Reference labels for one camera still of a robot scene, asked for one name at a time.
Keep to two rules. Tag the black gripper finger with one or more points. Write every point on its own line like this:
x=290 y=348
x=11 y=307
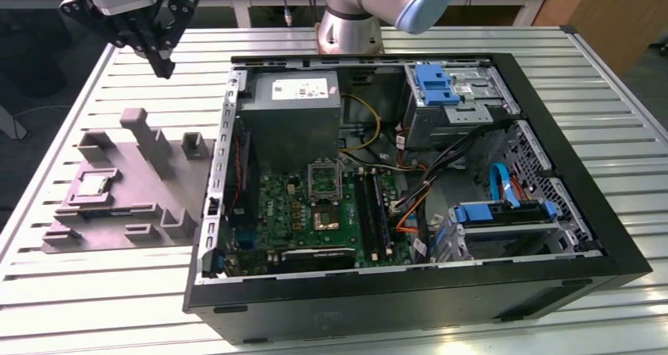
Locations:
x=88 y=20
x=179 y=19

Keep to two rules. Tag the silver CPU with green rim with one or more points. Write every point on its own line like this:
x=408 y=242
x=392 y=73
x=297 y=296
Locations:
x=94 y=185

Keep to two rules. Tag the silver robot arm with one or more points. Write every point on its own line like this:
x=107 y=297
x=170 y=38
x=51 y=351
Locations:
x=349 y=30

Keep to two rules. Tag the CPU socket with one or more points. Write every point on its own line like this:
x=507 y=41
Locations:
x=326 y=220

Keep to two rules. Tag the grey power supply unit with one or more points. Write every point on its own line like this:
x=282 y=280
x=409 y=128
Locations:
x=288 y=124

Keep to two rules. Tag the grey parts rack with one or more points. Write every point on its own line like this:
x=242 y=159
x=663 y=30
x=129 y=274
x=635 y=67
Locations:
x=141 y=198

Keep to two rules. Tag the blue plastic drive carrier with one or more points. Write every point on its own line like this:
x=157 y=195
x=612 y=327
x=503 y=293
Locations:
x=433 y=83

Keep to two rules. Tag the green motherboard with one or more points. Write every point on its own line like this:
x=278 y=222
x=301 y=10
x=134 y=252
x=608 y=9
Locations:
x=282 y=214

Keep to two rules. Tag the metal drive cage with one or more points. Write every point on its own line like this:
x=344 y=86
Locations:
x=464 y=116

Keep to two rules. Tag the black RAM slot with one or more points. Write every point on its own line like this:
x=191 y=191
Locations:
x=365 y=214
x=380 y=214

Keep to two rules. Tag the blue card latch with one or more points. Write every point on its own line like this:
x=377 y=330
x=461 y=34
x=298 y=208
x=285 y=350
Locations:
x=221 y=264

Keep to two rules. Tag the black graphics card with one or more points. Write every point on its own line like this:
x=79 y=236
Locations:
x=318 y=258

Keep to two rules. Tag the hard disk in blue carrier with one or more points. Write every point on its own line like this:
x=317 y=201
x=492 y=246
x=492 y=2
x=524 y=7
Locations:
x=477 y=213

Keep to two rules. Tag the metal disk bay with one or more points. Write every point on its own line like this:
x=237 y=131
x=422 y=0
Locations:
x=512 y=228

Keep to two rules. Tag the wooden cabinet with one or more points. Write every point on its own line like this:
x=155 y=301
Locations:
x=616 y=19

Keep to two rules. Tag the black PC case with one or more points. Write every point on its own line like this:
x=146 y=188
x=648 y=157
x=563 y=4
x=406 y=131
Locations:
x=417 y=308

